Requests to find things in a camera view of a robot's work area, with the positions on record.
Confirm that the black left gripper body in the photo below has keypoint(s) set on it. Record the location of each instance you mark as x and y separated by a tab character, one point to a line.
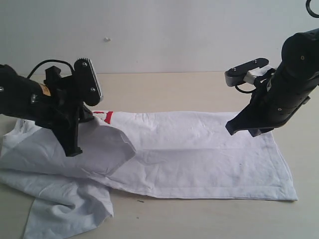
64	104

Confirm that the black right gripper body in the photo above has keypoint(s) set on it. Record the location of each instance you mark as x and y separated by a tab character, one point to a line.
278	98

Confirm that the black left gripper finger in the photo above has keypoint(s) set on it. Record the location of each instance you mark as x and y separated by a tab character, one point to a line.
85	115
67	135

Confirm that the white t-shirt red lettering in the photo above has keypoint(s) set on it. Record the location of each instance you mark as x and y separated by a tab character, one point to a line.
183	155

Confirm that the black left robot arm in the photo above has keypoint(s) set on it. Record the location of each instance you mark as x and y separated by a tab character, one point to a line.
18	95

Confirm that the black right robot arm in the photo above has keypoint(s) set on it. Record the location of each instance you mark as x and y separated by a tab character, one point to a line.
299	49

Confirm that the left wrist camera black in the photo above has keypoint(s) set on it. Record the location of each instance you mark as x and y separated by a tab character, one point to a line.
88	84

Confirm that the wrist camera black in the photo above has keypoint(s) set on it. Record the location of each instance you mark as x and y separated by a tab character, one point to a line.
248	72
88	84

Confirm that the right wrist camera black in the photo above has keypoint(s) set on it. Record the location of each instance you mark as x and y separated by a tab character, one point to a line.
248	72

